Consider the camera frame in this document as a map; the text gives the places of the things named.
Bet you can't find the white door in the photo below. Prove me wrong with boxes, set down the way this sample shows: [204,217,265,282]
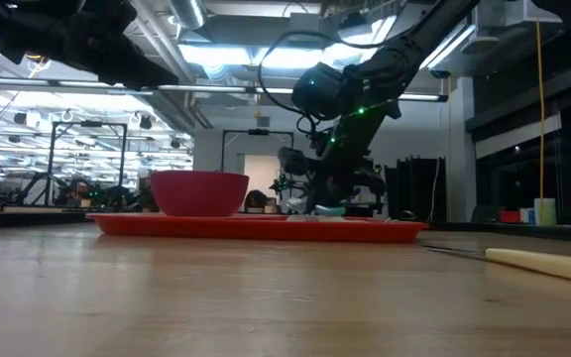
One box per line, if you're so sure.
[243,154,282,198]

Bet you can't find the magenta plastic bowl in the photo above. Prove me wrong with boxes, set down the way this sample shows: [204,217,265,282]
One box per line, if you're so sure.
[150,170,251,218]

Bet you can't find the white ceiling fixture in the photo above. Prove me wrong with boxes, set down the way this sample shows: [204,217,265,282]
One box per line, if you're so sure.
[460,29,504,56]

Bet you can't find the black yellow ceiling device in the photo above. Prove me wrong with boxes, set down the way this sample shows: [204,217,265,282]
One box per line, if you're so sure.
[26,52,53,70]

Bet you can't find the knife with pale yellow handle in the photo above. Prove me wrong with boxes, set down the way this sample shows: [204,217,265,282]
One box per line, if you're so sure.
[419,244,571,288]

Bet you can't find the white and green cup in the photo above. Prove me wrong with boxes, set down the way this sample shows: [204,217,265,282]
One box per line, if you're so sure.
[533,197,557,227]

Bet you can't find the hanging yellow cable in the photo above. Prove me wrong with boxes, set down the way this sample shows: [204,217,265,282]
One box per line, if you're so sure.
[535,19,547,227]

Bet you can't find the dark side bench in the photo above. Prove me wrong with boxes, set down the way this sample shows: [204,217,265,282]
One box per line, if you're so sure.
[428,221,571,245]

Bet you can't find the distant long workbench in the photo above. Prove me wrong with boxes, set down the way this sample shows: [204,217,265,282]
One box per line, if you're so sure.
[0,205,93,230]

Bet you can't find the silver ventilation duct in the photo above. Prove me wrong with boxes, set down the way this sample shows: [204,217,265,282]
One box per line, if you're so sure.
[169,0,208,30]

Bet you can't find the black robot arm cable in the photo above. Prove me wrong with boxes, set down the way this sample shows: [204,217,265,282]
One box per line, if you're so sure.
[257,30,381,135]

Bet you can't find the red plastic tray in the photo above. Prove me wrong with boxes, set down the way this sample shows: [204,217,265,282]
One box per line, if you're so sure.
[85,211,430,244]

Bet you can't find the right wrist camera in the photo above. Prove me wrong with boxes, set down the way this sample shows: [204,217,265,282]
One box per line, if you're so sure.
[278,146,311,178]

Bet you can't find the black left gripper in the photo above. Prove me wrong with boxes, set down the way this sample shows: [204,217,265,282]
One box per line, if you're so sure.
[0,0,180,91]

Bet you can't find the black gantry frame with camera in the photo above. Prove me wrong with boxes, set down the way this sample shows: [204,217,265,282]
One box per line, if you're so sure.
[220,128,295,209]

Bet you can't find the person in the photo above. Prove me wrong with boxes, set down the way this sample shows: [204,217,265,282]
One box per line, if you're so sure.
[243,189,270,214]

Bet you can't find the long overhead light bar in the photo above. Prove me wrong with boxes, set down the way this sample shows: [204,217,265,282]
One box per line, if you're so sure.
[0,76,449,103]

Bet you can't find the black curtain panels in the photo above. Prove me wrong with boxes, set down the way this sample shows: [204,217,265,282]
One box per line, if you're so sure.
[384,156,448,222]

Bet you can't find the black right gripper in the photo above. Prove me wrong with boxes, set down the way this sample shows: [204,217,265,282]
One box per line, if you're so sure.
[306,143,389,208]

